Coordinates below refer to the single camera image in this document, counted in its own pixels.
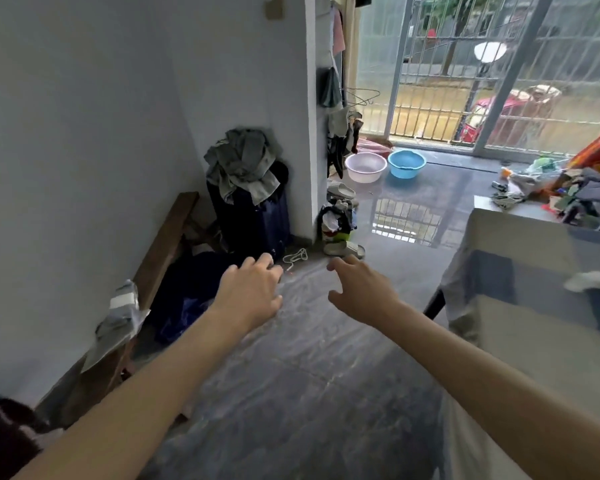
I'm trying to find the pale pink basin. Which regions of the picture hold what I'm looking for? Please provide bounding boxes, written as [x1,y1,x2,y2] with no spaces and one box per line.
[344,152,388,184]

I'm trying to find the white cord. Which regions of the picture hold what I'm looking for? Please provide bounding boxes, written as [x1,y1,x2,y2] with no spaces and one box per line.
[281,248,309,273]

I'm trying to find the pile of shoes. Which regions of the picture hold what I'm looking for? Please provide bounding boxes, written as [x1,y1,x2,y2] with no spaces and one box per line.
[317,179,367,260]

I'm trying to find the rack of hanging clothes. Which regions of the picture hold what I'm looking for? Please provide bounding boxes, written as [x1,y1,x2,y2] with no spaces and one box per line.
[317,0,382,179]

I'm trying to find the person's right forearm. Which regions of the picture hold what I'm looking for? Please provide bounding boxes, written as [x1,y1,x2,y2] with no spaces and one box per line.
[383,300,600,480]

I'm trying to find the blue beige plaid tablecloth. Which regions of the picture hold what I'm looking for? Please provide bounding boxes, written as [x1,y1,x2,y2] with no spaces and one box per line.
[432,207,600,435]

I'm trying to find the plain white cloth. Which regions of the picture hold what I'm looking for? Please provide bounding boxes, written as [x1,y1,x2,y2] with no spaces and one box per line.
[563,271,600,301]

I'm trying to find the heap of dark clothes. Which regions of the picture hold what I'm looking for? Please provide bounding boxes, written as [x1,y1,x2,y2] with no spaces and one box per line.
[489,157,600,233]

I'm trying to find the white globe street lamp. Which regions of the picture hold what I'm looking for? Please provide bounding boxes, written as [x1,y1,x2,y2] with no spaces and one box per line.
[459,41,509,141]

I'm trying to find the red car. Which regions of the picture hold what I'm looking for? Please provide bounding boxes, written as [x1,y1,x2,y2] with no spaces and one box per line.
[457,84,564,149]

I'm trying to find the dark sofa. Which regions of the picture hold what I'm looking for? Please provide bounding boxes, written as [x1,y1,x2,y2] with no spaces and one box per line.
[0,396,65,480]

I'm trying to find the person's left hand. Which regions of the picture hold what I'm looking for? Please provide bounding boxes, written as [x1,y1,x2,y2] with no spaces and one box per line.
[212,253,285,335]

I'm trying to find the person's right hand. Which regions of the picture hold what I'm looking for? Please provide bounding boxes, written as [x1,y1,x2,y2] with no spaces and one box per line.
[326,254,406,328]

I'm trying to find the deep pink basin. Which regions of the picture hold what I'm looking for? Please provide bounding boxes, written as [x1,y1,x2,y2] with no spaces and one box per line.
[355,138,396,159]

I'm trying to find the wooden bench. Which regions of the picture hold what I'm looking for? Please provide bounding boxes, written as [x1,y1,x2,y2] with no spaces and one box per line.
[35,191,201,427]

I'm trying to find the dark blue suitcase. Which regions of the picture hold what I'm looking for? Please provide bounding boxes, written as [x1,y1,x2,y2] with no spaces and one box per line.
[207,162,292,261]

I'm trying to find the white folded fabric item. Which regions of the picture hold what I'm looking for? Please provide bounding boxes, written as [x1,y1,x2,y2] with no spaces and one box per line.
[81,279,151,373]

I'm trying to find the person's left forearm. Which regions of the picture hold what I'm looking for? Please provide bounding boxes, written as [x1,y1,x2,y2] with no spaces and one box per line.
[12,304,253,480]

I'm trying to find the yellow curtain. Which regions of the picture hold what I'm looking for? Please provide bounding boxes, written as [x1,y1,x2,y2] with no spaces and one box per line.
[342,0,362,121]

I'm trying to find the blue basin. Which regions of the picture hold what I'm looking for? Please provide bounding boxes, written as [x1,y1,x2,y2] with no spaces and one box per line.
[387,149,427,180]

